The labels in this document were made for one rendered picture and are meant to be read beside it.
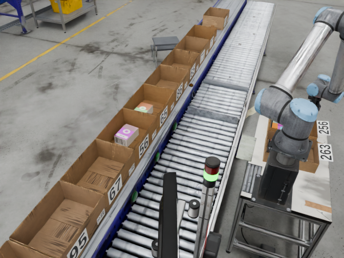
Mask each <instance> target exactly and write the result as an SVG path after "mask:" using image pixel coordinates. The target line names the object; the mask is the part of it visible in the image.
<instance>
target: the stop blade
mask: <svg viewBox="0 0 344 258"><path fill-rule="evenodd" d="M187 113H189V114H194V115H198V116H203V117H207V118H211V119H216V120H221V121H225V122H229V123H234V124H237V119H238V118H237V117H235V116H230V115H226V114H221V113H217V112H212V111H208V110H203V109H199V108H195V107H190V106H188V110H187Z"/></svg>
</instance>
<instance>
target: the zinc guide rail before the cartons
mask: <svg viewBox="0 0 344 258"><path fill-rule="evenodd" d="M244 1H245V0H242V1H241V2H240V4H239V6H238V7H237V9H236V10H235V12H234V14H233V15H232V17H231V19H230V20H229V22H228V23H227V25H226V26H225V28H224V30H223V31H222V33H221V34H220V36H219V38H218V39H217V41H216V42H215V44H214V45H213V47H212V48H211V50H210V52H209V53H208V55H207V56H206V58H205V60H204V61H203V63H202V64H201V66H200V68H199V69H198V71H197V72H196V74H195V76H194V77H193V79H192V80H191V82H190V83H192V84H193V87H194V85H195V84H196V82H197V80H198V79H199V77H200V75H201V74H202V72H203V70H204V69H205V67H206V65H207V64H208V62H209V60H210V58H211V57H212V55H213V53H214V52H215V50H216V48H217V47H218V45H219V43H220V42H221V40H222V38H223V37H224V35H225V33H226V32H227V30H228V28H229V27H230V25H231V23H232V22H233V20H234V18H235V16H236V15H237V13H238V11H239V10H240V8H241V6H242V5H243V3H244ZM193 87H189V85H188V87H187V88H186V90H185V92H184V93H183V95H182V96H181V98H180V100H179V101H178V103H177V104H176V106H175V108H174V109H173V111H172V112H171V114H170V115H169V117H168V119H167V120H166V122H165V123H164V125H163V126H162V128H161V129H160V131H159V133H158V134H157V136H156V138H155V139H154V141H153V142H152V144H151V146H150V147H149V149H148V150H147V152H146V154H145V155H144V157H143V158H142V160H141V162H140V163H139V165H138V166H137V168H136V169H135V171H134V173H133V174H132V176H131V177H130V179H129V181H128V182H127V184H126V186H125V187H124V189H123V190H122V192H121V194H120V195H119V197H118V198H117V200H116V201H115V203H114V205H113V206H112V208H111V209H110V211H109V212H108V214H107V215H106V217H105V219H104V220H103V222H102V223H101V225H100V227H99V228H98V230H97V231H96V233H95V235H94V236H93V238H92V239H91V241H90V243H89V244H88V246H87V248H86V249H85V251H84V252H83V254H82V255H81V257H80V258H91V257H92V256H93V254H94V252H95V251H96V249H97V247H98V246H99V244H100V242H101V241H102V239H103V237H104V236H105V234H106V232H107V231H108V229H109V227H110V226H111V224H112V222H113V220H114V219H115V217H116V215H117V214H118V212H119V210H120V209H121V207H122V205H123V204H124V202H125V200H126V199H127V197H128V196H129V194H130V192H131V191H132V189H133V187H134V186H135V184H136V182H137V181H138V179H139V177H140V176H141V174H142V172H143V171H144V169H145V167H146V166H147V164H148V162H149V160H150V159H151V157H152V155H153V154H154V152H155V150H156V149H157V147H158V145H159V144H160V142H161V140H162V139H163V137H164V135H165V134H166V132H167V130H168V129H169V127H170V125H171V124H172V122H173V120H174V119H175V117H176V115H177V113H178V112H179V110H180V108H181V107H182V105H183V103H184V102H185V100H186V98H187V97H188V95H189V93H190V92H191V90H192V89H193Z"/></svg>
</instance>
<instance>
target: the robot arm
mask: <svg viewBox="0 0 344 258"><path fill-rule="evenodd" d="M333 31H336V32H339V33H340V35H339V38H340V39H341V42H340V46H339V49H338V53H337V57H336V61H335V65H334V69H333V73H332V77H331V78H330V77H329V76H327V75H324V74H320V75H318V77H317V79H316V80H315V81H314V82H312V83H311V84H309V85H308V86H307V93H308V94H309V96H308V99H310V101H309V100H306V99H302V98H299V99H297V98H295V99H293V96H292V93H293V91H294V90H295V88H296V87H297V85H298V84H299V82H300V81H301V79H302V78H303V76H304V75H305V73H306V71H307V70H308V68H309V67H310V65H311V64H312V62H313V61H314V59H315V58H316V56H317V55H318V53H319V52H320V50H321V49H322V47H323V46H324V44H325V43H326V41H327V40H328V38H329V36H330V35H331V34H332V33H333ZM329 83H330V84H329ZM328 85H329V86H328ZM343 85H344V10H340V9H336V8H333V7H322V8H321V9H319V11H318V12H317V13H316V15H315V17H314V19H313V27H312V29H311V30H310V32H309V33H308V35H307V36H306V38H305V39H304V41H303V42H302V44H301V46H300V47H299V49H298V50H297V51H296V53H295V54H294V56H293V57H292V59H291V60H290V62H289V64H288V65H287V67H286V68H285V70H284V71H283V73H282V74H281V76H280V77H279V79H278V81H277V82H276V84H273V85H270V87H269V88H268V89H262V90H261V91H260V92H259V93H258V95H257V97H256V100H255V103H254V108H255V111H256V112H258V113H259V114H261V115H263V116H265V117H267V118H269V119H271V120H273V121H275V122H277V123H279V124H281V125H283V127H282V129H281V130H280V132H279V133H278V134H277V135H276V136H275V140H274V142H275V144H276V146H277V147H278V148H279V149H281V150H282V151H284V152H286V153H289V154H294V155H301V154H304V153H305V152H306V151H307V150H308V147H309V139H308V138H309V135H310V133H311V130H312V127H313V125H314V123H315V120H316V118H317V114H318V111H319V110H320V108H319V107H321V105H320V103H319V102H320V101H321V98H323V99H326V100H328V101H331V102H333V103H339V102H340V100H341V99H342V97H343V96H344V92H342V88H343ZM292 99H293V100H292Z"/></svg>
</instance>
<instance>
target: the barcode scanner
mask: <svg viewBox="0 0 344 258"><path fill-rule="evenodd" d="M221 237H222V235H221V234H219V233H216V232H213V231H210V232H209V235H208V236H207V241H206V248H205V249H204V253H203V255H204V256H205V257H206V258H217V256H218V252H219V248H220V244H221Z"/></svg>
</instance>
